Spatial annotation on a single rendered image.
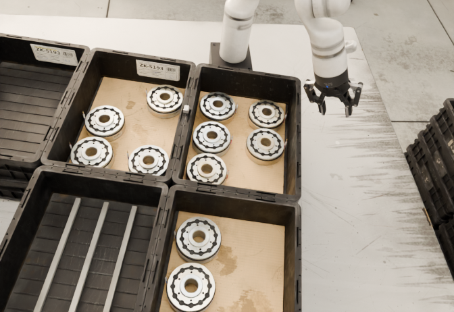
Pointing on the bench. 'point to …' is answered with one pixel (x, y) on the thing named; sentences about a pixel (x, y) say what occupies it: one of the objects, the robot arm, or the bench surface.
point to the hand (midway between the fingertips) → (335, 109)
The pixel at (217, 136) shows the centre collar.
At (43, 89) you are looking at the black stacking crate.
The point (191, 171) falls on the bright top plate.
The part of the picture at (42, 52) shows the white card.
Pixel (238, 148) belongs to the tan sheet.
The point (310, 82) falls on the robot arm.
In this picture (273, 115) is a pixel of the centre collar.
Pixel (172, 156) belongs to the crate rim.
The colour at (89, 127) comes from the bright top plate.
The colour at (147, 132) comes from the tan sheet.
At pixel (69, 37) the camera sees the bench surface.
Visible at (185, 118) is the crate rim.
